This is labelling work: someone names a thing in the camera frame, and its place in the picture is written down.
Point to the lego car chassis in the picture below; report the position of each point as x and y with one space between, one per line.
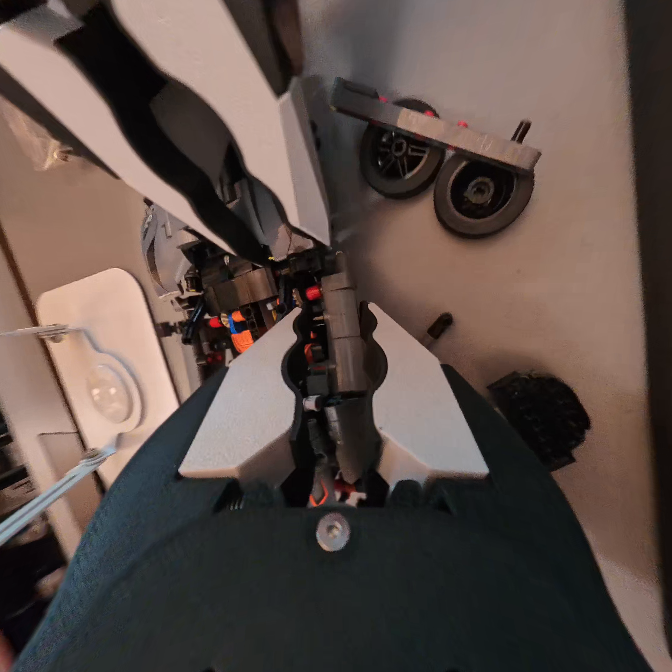
341 341

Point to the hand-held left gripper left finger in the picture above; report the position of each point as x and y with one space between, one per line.
236 420

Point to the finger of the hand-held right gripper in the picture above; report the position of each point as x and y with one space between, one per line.
225 68
78 115

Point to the black lego fender assembly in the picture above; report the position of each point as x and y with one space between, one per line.
540 420

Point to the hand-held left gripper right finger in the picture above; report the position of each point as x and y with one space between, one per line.
430 420

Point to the black lego wheel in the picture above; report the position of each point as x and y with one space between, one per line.
401 162
480 199

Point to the white metal stand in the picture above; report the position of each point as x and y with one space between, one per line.
105 315

